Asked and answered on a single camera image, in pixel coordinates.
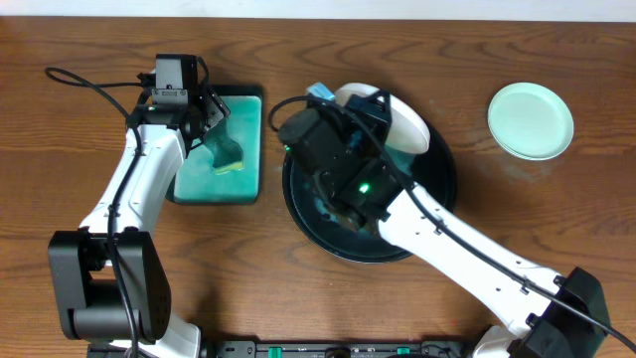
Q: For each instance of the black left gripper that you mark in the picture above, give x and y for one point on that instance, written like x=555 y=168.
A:
x=212 y=110

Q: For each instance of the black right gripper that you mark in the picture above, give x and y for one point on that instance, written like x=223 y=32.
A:
x=357 y=113

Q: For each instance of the white plate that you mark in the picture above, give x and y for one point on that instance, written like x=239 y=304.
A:
x=407 y=133

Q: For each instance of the green scrubbing sponge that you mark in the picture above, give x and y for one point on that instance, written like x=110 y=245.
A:
x=227 y=153

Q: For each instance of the mint green plate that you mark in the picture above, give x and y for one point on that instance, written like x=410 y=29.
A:
x=530 y=102
x=532 y=140

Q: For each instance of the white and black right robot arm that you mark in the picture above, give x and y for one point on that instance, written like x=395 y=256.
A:
x=343 y=143

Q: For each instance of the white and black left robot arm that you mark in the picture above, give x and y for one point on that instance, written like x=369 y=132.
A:
x=111 y=289

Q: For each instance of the black rectangular soapy water tray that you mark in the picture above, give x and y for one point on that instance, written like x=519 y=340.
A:
x=195 y=182

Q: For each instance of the round black serving tray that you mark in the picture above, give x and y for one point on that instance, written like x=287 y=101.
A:
x=434 y=170

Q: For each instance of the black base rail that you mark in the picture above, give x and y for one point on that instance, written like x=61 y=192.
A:
x=250 y=349

